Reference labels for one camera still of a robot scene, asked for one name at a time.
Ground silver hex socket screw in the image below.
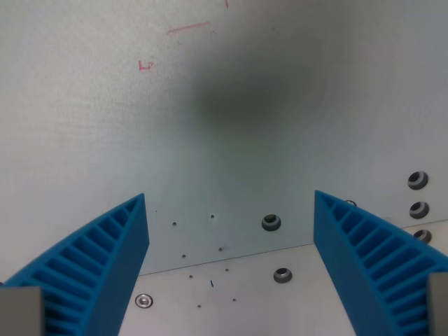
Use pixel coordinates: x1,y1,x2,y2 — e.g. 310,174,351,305
134,293,154,309

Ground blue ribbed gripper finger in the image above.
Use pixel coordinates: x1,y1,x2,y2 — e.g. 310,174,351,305
0,192,151,336
313,190,448,336

